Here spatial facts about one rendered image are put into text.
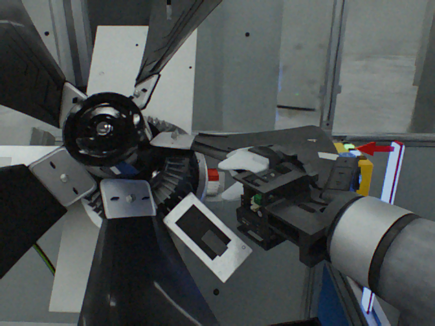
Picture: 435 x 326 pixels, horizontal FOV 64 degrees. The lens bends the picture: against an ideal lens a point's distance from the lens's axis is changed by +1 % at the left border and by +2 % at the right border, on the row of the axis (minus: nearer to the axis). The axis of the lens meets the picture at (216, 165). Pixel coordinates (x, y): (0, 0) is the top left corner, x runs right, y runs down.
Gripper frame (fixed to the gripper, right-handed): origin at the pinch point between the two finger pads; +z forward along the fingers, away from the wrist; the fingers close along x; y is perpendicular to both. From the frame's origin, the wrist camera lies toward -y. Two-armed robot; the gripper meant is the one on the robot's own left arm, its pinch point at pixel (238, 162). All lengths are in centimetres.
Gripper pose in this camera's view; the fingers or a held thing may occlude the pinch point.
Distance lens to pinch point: 49.1
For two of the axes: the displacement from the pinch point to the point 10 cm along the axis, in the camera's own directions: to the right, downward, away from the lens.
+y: -8.2, 3.0, -4.8
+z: -5.6, -3.0, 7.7
